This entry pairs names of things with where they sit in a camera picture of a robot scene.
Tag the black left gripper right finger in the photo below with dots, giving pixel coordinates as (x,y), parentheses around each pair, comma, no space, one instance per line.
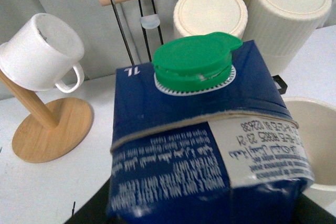
(307,211)

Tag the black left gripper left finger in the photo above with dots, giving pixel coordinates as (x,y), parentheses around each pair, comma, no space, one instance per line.
(94,211)

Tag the cream mug black handle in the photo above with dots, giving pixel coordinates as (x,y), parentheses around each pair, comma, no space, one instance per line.
(316,121)

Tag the blue Pascual milk carton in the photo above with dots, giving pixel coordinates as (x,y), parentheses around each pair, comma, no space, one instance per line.
(228,154)

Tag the wooden mug tree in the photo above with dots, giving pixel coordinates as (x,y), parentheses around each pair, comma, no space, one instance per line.
(51,130)

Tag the white mug on tree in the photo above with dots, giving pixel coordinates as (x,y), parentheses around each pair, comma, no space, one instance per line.
(43,54)

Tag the right cream ribbed mug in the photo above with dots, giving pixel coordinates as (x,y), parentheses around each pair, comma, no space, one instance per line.
(279,28)

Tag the cream ribbed mug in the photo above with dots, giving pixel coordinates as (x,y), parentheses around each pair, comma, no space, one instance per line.
(279,28)
(201,17)

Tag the left cream ribbed mug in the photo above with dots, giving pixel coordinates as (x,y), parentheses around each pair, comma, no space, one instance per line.
(201,17)

